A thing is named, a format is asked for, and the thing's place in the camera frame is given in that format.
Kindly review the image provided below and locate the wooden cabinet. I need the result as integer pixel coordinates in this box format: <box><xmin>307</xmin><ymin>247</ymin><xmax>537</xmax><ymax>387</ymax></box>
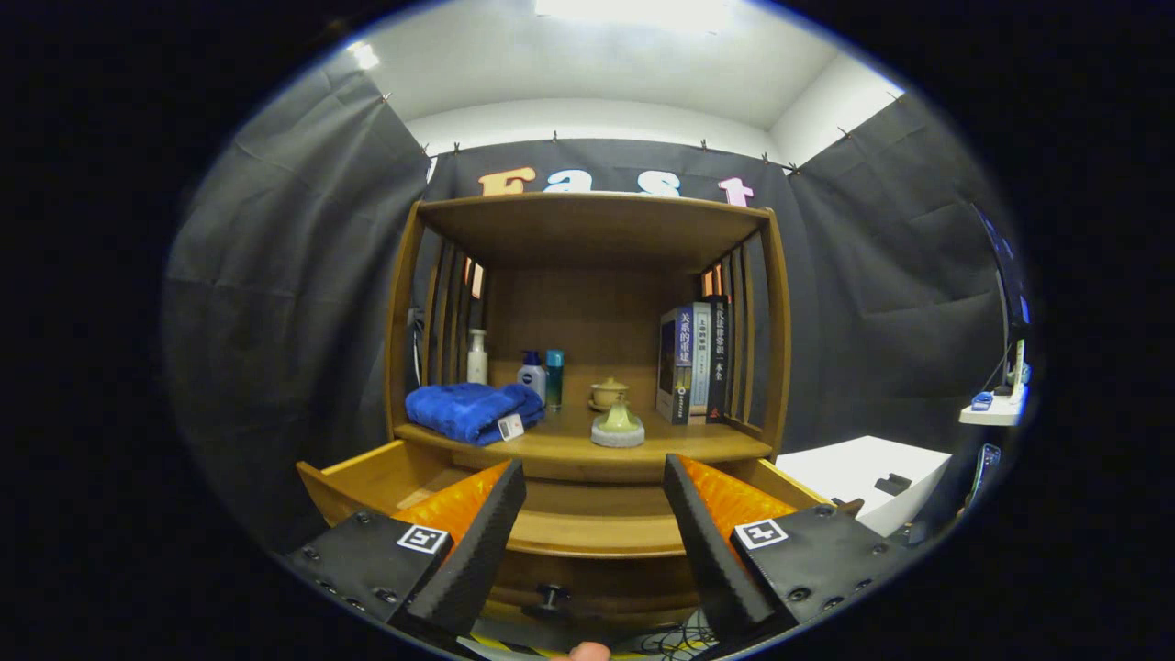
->
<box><xmin>384</xmin><ymin>191</ymin><xmax>792</xmax><ymax>644</ymax></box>

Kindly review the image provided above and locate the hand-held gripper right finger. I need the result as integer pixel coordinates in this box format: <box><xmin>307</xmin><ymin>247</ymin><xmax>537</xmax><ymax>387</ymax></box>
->
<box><xmin>661</xmin><ymin>453</ymin><xmax>919</xmax><ymax>644</ymax></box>

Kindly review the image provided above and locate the dark monitor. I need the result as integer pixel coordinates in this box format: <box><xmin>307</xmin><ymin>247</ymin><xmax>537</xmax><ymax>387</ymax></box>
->
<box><xmin>973</xmin><ymin>207</ymin><xmax>1031</xmax><ymax>345</ymax></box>

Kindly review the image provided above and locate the wooden countertop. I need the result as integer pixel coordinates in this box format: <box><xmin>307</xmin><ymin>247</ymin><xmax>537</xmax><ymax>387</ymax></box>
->
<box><xmin>395</xmin><ymin>404</ymin><xmax>774</xmax><ymax>465</ymax></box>

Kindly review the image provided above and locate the smartphone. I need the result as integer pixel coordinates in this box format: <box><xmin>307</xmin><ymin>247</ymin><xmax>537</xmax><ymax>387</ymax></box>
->
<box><xmin>964</xmin><ymin>443</ymin><xmax>1002</xmax><ymax>506</ymax></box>

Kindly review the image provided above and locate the dark blue book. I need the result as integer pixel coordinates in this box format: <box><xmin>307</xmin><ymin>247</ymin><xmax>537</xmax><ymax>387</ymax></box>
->
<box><xmin>655</xmin><ymin>308</ymin><xmax>696</xmax><ymax>426</ymax></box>

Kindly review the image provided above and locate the white side cabinet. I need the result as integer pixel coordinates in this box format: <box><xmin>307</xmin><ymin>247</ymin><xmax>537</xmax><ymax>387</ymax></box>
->
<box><xmin>776</xmin><ymin>435</ymin><xmax>952</xmax><ymax>538</ymax></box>

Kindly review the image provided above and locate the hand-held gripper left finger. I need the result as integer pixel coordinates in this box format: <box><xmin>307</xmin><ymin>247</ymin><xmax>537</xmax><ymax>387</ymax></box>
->
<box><xmin>275</xmin><ymin>459</ymin><xmax>529</xmax><ymax>644</ymax></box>

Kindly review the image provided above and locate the blue folded towel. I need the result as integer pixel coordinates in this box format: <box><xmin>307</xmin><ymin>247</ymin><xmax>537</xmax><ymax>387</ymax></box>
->
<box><xmin>405</xmin><ymin>382</ymin><xmax>546</xmax><ymax>447</ymax></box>

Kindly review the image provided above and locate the black book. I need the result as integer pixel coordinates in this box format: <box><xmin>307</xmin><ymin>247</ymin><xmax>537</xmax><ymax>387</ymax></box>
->
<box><xmin>705</xmin><ymin>296</ymin><xmax>732</xmax><ymax>424</ymax></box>

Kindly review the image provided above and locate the white side shelf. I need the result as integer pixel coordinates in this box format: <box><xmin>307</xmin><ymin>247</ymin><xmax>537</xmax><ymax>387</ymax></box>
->
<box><xmin>958</xmin><ymin>340</ymin><xmax>1031</xmax><ymax>427</ymax></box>

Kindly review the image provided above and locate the tangle of cables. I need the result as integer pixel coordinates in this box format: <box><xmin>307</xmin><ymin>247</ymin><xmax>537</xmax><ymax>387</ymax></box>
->
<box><xmin>633</xmin><ymin>620</ymin><xmax>717</xmax><ymax>657</ymax></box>

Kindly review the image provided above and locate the black drawer knob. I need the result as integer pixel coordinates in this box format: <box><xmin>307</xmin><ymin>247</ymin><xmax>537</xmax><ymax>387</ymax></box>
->
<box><xmin>523</xmin><ymin>584</ymin><xmax>572</xmax><ymax>621</ymax></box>

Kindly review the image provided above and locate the pale green scrub brush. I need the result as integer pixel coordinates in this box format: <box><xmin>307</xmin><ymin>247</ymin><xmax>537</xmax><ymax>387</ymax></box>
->
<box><xmin>590</xmin><ymin>397</ymin><xmax>646</xmax><ymax>449</ymax></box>

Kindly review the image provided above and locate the wooden drawer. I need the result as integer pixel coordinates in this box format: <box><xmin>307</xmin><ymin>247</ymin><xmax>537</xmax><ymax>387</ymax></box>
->
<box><xmin>296</xmin><ymin>439</ymin><xmax>864</xmax><ymax>634</ymax></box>

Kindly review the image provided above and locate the light grey book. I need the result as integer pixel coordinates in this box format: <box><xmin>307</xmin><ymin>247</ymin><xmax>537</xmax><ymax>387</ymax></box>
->
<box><xmin>690</xmin><ymin>303</ymin><xmax>713</xmax><ymax>419</ymax></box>

